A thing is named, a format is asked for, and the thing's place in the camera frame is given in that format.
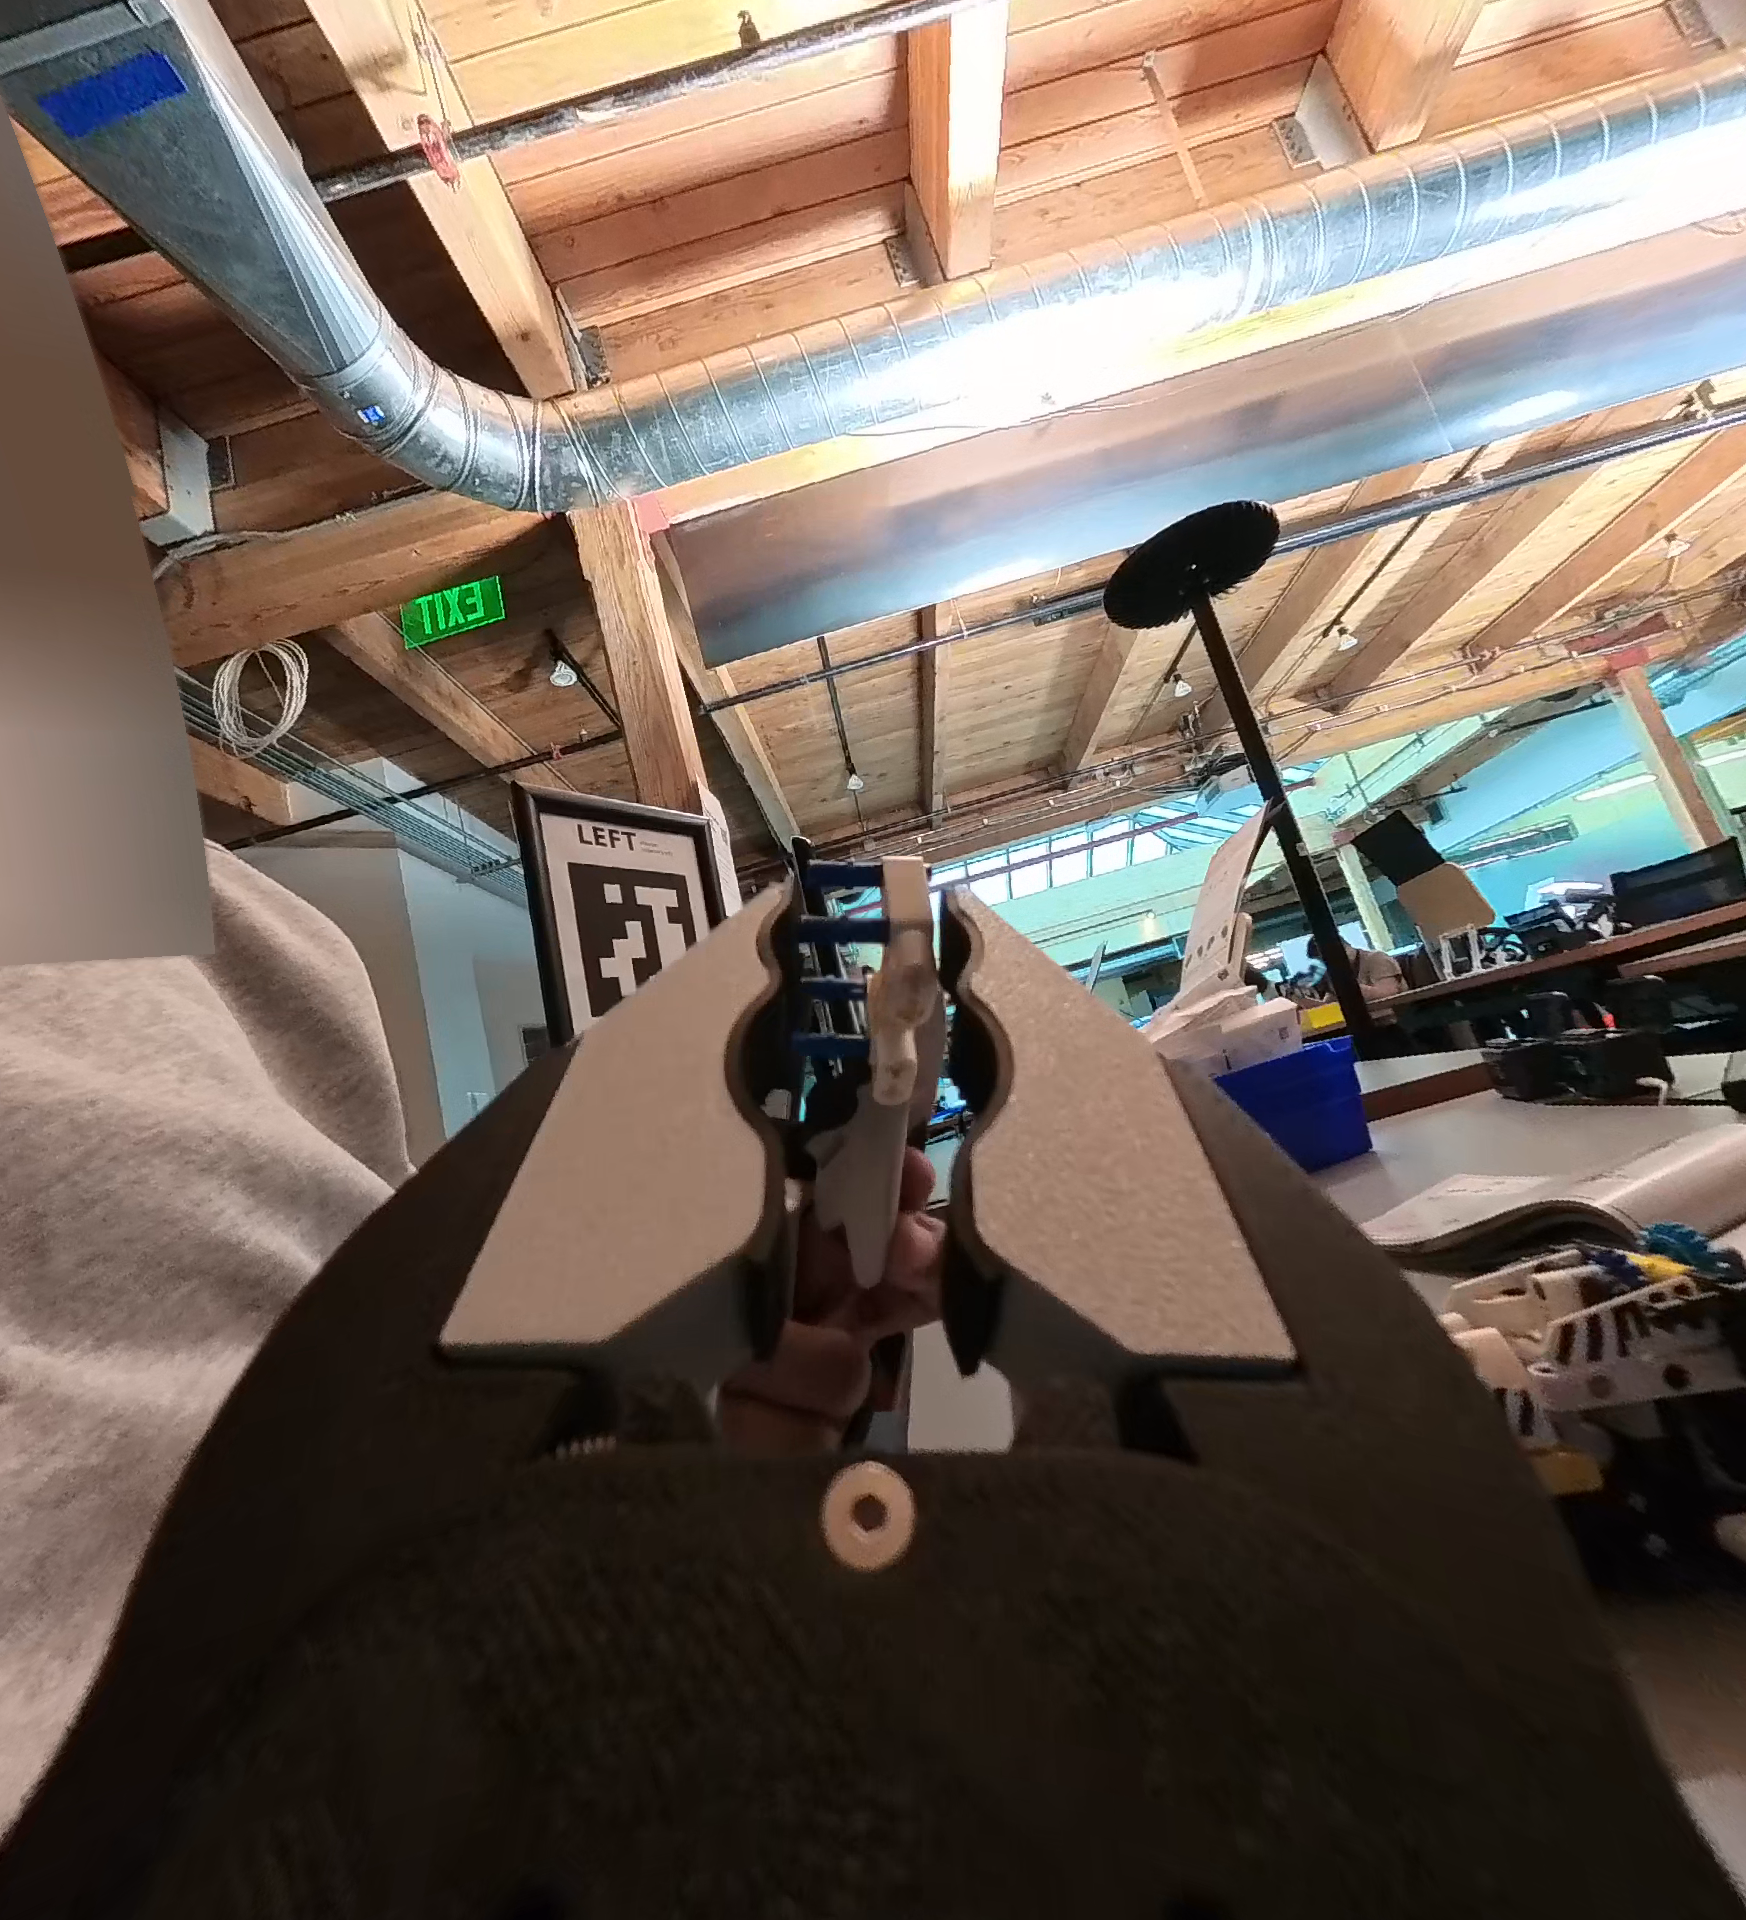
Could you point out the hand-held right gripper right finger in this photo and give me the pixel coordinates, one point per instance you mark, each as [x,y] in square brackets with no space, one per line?
[1112,1184]

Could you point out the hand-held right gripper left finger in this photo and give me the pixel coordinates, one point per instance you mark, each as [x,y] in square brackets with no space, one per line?
[617,1170]

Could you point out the white yellow blue lego assembly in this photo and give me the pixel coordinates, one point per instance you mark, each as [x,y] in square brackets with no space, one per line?
[896,976]

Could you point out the zebra striped lego helicopter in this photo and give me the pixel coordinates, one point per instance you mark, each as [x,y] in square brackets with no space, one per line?
[1637,1350]

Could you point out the person's left hand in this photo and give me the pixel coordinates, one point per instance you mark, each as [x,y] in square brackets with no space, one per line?
[826,1366]

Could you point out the blue plastic bin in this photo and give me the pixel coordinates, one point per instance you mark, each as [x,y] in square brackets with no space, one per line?
[1293,1103]

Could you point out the framed marker sign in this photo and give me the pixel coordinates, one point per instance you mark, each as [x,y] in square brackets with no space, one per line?
[633,930]

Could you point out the leaning instruction card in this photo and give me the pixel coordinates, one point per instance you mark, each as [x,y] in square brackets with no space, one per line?
[1233,892]

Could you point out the skylight windows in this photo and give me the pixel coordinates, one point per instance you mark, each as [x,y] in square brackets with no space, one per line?
[1098,854]

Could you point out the black and beige panel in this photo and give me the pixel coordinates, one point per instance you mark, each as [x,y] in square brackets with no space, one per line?
[1442,901]

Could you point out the black device box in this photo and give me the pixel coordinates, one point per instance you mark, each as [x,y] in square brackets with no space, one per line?
[1578,1060]

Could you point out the white instruction booklet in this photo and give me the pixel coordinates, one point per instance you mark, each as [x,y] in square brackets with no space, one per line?
[1607,1184]

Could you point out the person in grey hoodie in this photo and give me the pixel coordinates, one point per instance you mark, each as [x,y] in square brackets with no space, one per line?
[108,1200]

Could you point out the long wooden desk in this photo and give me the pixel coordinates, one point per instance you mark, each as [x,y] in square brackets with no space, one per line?
[1637,937]

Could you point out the green exit sign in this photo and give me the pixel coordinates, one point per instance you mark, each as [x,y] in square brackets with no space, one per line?
[452,611]

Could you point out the black pole with toothed disc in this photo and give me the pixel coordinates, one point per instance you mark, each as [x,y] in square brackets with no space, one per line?
[1194,563]

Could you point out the black computer monitor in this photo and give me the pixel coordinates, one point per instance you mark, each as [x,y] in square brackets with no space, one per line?
[1675,884]

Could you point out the flat metal air duct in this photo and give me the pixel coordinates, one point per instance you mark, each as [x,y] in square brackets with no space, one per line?
[1112,540]

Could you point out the round metal ventilation duct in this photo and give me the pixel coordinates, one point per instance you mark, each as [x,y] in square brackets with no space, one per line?
[964,345]

